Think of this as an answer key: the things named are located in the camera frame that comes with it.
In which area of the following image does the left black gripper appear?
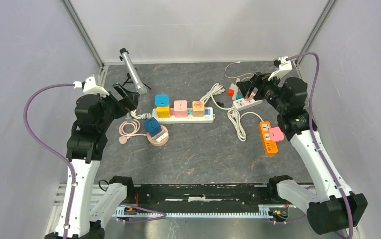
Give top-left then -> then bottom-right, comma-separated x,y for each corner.
98,82 -> 139,131

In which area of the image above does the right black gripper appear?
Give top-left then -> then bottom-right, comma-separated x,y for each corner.
236,71 -> 288,114

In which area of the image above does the light blue plug adapter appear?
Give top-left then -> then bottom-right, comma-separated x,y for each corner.
154,94 -> 170,107

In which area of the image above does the pink cube socket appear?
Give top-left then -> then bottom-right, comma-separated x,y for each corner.
174,100 -> 188,118

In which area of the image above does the tan dragon cube socket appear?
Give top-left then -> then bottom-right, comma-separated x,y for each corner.
192,100 -> 205,117

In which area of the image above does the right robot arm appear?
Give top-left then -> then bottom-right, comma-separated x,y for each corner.
237,74 -> 368,235

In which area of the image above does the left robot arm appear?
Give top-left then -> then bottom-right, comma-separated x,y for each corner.
45,83 -> 140,239

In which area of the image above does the narrow white socket strip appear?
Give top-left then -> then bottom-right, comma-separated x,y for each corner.
231,78 -> 241,101

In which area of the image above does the dark blue cube socket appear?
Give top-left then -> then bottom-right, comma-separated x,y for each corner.
144,117 -> 162,137

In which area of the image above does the yellow cube socket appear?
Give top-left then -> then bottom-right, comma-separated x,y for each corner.
156,106 -> 171,118

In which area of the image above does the pink plug on orange strip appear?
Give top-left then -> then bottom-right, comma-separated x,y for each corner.
268,127 -> 285,143

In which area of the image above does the pink round socket base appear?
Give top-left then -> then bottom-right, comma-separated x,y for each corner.
147,125 -> 169,147

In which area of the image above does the silver telescope on tripod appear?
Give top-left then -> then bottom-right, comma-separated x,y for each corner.
119,48 -> 152,95

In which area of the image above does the small white power strip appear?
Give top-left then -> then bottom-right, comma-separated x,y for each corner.
232,98 -> 263,111

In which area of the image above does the orange power strip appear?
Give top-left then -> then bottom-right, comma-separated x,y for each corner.
258,121 -> 278,156

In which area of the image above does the long white power strip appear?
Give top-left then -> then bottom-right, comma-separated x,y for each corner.
151,107 -> 216,124

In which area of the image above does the white strip cord coil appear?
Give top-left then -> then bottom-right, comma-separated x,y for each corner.
124,110 -> 153,120

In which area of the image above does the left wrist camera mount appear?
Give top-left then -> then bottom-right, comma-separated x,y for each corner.
73,74 -> 110,98

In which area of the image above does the pink coiled cable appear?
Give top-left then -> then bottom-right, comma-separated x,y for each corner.
118,119 -> 148,145

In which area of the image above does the white cable bundle upper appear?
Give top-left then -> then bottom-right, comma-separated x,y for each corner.
199,83 -> 225,104

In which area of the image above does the white slotted cable duct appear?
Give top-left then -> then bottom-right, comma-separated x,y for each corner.
112,206 -> 273,219

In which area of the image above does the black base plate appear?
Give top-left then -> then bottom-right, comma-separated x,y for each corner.
117,183 -> 291,213

